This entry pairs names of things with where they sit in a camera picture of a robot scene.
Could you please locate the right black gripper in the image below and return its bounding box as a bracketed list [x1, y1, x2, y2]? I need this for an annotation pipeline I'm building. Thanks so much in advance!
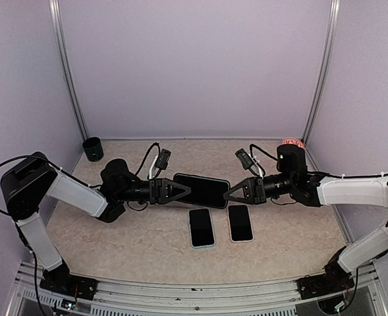
[223, 172, 295, 205]

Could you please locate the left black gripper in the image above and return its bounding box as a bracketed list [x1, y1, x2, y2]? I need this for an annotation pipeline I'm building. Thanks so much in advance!
[116, 177, 192, 204]

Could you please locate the black phone case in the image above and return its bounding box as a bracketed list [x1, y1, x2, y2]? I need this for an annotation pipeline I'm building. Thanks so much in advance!
[173, 172, 231, 209]

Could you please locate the purple phone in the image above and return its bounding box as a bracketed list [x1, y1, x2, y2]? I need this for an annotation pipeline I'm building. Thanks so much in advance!
[228, 205, 254, 242]

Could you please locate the pink phone case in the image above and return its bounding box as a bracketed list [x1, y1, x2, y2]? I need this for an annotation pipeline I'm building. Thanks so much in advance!
[227, 204, 255, 244]

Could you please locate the blue-edged phone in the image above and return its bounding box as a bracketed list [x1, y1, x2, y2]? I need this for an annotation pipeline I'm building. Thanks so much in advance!
[190, 210, 214, 247]

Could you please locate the light blue phone case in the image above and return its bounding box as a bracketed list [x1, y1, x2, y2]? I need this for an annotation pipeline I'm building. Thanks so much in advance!
[188, 208, 217, 249]

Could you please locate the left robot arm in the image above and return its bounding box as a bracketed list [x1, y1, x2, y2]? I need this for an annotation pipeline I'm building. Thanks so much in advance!
[1, 152, 191, 293]

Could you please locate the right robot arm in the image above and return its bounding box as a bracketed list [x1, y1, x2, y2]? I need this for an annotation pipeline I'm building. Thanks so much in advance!
[223, 144, 388, 292]

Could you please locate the red patterned bowl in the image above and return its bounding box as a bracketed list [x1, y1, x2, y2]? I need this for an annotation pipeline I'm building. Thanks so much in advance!
[282, 138, 305, 148]

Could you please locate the dark green cup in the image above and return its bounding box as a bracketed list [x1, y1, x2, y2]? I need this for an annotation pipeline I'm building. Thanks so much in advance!
[82, 137, 104, 162]

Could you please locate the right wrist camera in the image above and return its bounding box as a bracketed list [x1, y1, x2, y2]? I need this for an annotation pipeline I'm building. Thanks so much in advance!
[235, 148, 265, 178]

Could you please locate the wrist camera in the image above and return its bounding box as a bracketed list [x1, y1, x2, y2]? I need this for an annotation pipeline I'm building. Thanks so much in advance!
[235, 148, 265, 178]
[148, 149, 171, 180]

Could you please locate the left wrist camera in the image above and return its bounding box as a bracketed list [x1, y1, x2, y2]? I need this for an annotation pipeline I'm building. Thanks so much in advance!
[148, 149, 171, 180]

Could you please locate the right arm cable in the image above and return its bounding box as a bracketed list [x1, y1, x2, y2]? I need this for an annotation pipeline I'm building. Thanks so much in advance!
[248, 143, 279, 162]

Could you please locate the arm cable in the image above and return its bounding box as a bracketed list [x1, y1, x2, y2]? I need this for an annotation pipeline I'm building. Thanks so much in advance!
[248, 143, 279, 162]
[136, 142, 160, 175]

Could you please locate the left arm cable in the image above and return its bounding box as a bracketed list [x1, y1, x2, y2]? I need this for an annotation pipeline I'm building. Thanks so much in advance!
[136, 142, 160, 175]

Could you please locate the aluminium front rail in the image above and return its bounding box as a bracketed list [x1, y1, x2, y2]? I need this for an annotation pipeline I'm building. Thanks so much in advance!
[5, 259, 388, 316]

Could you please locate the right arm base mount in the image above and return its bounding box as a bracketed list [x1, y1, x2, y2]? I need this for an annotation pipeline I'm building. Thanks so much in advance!
[296, 246, 355, 300]

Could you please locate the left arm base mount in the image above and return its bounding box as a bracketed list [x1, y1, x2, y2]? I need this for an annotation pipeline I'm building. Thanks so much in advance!
[40, 261, 98, 301]

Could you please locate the right aluminium post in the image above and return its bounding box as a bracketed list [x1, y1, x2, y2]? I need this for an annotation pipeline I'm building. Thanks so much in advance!
[301, 0, 341, 142]

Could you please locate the aluminium post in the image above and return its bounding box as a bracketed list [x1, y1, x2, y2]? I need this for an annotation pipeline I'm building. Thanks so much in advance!
[49, 0, 89, 141]
[301, 0, 341, 142]

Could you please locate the left aluminium post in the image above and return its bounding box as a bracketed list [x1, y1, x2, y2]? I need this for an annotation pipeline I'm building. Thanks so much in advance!
[49, 0, 89, 141]

